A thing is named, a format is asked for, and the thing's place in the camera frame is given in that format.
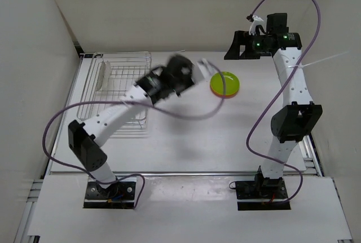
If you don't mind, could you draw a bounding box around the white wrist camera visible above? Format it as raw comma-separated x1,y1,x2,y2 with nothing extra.
197,59,217,78
246,14,265,35

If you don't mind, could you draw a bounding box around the orange plastic plate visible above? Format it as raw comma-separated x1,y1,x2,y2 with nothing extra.
211,88,239,99

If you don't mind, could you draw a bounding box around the white zip tie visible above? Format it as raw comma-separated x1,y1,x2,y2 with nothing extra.
287,51,350,69

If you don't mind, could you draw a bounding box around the aluminium rail frame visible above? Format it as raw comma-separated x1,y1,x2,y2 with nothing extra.
27,52,352,242

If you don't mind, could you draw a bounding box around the metal wire dish rack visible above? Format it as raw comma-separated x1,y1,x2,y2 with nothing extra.
77,51,152,136

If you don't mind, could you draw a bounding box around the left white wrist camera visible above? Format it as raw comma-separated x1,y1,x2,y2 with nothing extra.
197,59,217,78

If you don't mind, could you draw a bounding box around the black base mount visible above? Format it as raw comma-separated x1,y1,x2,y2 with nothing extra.
235,179,291,211
83,176,137,209

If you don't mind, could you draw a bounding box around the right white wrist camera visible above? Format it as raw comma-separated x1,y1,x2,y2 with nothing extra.
246,14,265,35

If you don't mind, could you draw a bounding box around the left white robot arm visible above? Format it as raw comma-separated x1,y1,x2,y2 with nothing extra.
68,54,213,198

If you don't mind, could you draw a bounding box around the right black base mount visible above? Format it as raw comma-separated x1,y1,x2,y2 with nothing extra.
235,179,291,211

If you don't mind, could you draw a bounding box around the clear glass plate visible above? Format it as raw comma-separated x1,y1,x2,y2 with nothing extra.
96,61,111,91

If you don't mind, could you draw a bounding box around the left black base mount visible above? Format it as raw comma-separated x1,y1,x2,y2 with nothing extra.
83,176,137,209

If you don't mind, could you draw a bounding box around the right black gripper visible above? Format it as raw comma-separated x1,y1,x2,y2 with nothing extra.
223,31,270,60

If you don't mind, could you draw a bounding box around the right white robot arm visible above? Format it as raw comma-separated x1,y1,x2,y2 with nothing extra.
224,13,323,198

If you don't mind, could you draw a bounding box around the green plastic plate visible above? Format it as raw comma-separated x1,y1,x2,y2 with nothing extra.
210,72,240,95

